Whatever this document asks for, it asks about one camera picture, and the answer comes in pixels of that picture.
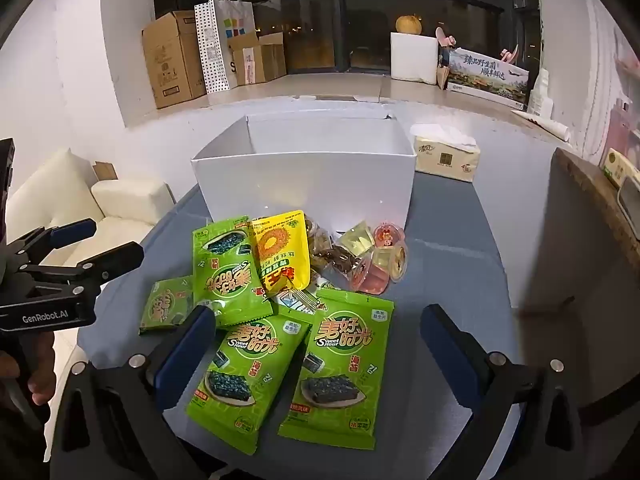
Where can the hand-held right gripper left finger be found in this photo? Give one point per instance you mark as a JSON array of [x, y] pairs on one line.
[[184, 347]]

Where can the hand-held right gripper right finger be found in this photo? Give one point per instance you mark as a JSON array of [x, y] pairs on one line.
[[447, 355]]

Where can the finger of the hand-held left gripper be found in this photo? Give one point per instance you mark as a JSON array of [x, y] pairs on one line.
[[112, 260], [72, 232]]

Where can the small green seaweed packet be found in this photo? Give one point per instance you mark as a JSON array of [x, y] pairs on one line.
[[165, 305]]

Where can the green seaweed snack packet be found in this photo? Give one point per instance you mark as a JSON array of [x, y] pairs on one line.
[[335, 365], [245, 375], [227, 272]]

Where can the yellow jelly cup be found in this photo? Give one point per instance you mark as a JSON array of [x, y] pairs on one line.
[[357, 240], [393, 261]]

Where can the pink jelly cup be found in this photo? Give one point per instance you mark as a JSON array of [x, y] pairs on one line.
[[367, 278], [388, 233]]

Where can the small clear packet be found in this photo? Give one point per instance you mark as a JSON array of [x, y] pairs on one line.
[[296, 303]]

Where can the yellow sunflower seed packet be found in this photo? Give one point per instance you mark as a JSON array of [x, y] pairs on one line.
[[275, 255]]

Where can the clear bag of brown snacks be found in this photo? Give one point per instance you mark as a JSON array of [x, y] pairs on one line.
[[327, 255]]

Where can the white cardboard box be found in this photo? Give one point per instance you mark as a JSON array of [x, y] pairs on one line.
[[300, 185]]

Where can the person's left hand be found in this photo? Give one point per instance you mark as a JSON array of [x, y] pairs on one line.
[[42, 365]]

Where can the white sofa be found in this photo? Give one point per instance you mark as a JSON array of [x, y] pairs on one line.
[[75, 200]]

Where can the flat cardboard piece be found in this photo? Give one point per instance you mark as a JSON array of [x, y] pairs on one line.
[[105, 171]]

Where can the wooden side table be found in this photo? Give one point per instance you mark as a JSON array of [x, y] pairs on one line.
[[585, 220]]

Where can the large brown cardboard box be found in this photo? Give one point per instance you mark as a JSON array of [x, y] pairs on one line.
[[170, 60]]

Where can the beige tissue pack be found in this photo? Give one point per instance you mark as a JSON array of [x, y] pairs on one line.
[[445, 155]]

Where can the white lidded container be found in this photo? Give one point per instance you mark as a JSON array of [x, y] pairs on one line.
[[629, 206]]

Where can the white dotted paper bag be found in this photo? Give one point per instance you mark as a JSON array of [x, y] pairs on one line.
[[225, 45]]

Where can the small open cardboard box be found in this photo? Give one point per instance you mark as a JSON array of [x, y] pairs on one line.
[[260, 62]]

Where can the rolled white paper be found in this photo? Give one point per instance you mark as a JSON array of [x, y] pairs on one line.
[[542, 123]]

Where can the white plastic bottle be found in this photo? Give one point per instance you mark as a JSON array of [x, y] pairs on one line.
[[540, 92]]

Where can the printed landscape gift box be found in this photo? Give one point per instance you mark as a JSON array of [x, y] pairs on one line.
[[487, 79]]

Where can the white foam box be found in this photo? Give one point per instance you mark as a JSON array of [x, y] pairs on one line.
[[415, 57]]

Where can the clear plastic storage drawers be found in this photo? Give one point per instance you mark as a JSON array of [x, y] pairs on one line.
[[622, 110]]

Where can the pink slipper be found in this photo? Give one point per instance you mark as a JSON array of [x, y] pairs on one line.
[[511, 53], [445, 38]]

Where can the yellow pomelo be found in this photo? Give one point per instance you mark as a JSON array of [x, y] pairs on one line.
[[408, 24]]

